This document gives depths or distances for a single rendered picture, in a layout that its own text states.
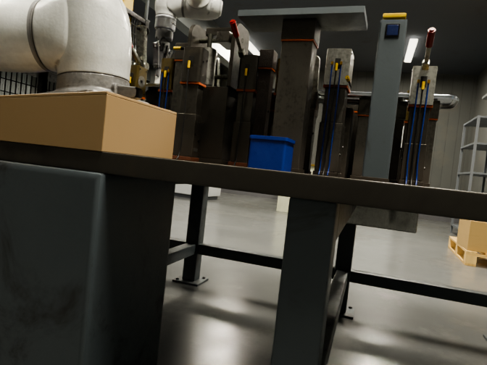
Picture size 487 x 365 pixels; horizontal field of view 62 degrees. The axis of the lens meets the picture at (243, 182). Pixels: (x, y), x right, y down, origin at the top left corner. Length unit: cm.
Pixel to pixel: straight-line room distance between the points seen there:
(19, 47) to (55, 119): 21
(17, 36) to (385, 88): 90
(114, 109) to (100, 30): 20
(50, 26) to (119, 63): 15
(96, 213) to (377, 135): 76
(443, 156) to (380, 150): 857
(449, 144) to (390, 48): 859
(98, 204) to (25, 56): 39
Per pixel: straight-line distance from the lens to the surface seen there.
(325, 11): 123
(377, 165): 116
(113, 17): 96
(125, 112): 84
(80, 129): 82
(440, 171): 970
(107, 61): 93
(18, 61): 103
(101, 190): 78
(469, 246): 444
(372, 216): 184
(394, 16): 125
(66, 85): 94
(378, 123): 117
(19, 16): 101
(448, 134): 977
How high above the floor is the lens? 70
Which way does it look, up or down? 2 degrees down
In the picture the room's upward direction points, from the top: 6 degrees clockwise
